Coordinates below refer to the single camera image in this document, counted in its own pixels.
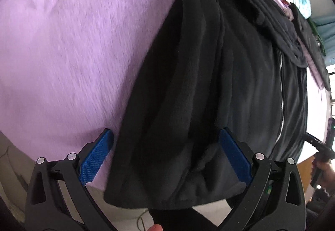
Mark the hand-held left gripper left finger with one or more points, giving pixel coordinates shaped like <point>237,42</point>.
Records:
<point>96,157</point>

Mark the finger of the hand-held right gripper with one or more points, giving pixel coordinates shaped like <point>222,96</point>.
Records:
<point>312,140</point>

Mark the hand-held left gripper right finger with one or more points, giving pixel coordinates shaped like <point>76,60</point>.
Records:
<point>235,157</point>

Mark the black fleece jacket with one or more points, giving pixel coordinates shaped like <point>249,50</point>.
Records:
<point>183,89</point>

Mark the person's right hand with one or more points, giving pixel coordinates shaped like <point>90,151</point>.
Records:
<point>327,172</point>

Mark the person's left hand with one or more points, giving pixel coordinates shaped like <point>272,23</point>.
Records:
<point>155,227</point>

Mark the white-topped wooden cabinet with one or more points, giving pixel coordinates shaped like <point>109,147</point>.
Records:
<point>314,105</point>

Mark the metal window railing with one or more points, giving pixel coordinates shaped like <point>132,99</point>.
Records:
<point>331,71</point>

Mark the person's left leg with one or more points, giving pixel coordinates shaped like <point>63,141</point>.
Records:
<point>183,221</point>

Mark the purple bed sheet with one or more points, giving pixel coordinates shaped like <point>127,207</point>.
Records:
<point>65,50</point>

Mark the light blue curtain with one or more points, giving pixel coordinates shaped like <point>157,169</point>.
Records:
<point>327,26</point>

